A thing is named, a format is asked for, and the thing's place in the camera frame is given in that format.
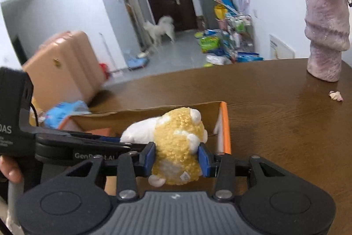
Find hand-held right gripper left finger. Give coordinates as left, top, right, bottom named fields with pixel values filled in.
left=65, top=142, right=157, bottom=201

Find red cardboard box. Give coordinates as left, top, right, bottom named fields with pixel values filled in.
left=58, top=101, right=232, bottom=197

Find yellow and white plush toy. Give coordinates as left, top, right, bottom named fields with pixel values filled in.
left=120, top=108, right=209, bottom=187

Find person's left hand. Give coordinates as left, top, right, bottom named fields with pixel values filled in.
left=0, top=155, right=24, bottom=184

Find white-handled mop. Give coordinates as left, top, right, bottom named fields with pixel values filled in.
left=98, top=33, right=124, bottom=78

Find fallen pink petal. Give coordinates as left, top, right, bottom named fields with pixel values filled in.
left=329, top=90, right=344, bottom=102

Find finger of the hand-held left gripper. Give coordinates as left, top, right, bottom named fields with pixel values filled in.
left=67, top=132, right=150, bottom=153

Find white flat board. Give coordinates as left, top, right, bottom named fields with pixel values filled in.
left=269, top=34, right=296, bottom=60

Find wire rack of supplies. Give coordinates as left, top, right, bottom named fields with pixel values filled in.
left=217, top=13, right=255, bottom=58

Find pink hard-shell suitcase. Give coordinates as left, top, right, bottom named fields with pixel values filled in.
left=22, top=30, right=106, bottom=106

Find pink textured vase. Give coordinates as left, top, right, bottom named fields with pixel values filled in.
left=304, top=0, right=351, bottom=83

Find yellow bag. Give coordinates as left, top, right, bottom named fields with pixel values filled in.
left=214, top=4, right=229, bottom=21

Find white fluffy dog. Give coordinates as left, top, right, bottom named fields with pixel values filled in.
left=143, top=15, right=176, bottom=46

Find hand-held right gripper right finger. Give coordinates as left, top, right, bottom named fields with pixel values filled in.
left=198, top=143, right=288, bottom=201

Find green pet food bag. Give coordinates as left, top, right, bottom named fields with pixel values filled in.
left=199, top=36, right=220, bottom=54

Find blue patterned packet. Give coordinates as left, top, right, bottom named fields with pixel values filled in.
left=44, top=100, right=92, bottom=129

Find white floor packet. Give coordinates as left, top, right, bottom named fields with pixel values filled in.
left=206, top=55, right=230, bottom=65

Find blue flat floor packet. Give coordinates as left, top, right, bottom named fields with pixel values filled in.
left=236, top=52, right=265, bottom=63

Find blue pet bowl stand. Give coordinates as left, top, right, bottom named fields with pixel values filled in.
left=126, top=55, right=150, bottom=71

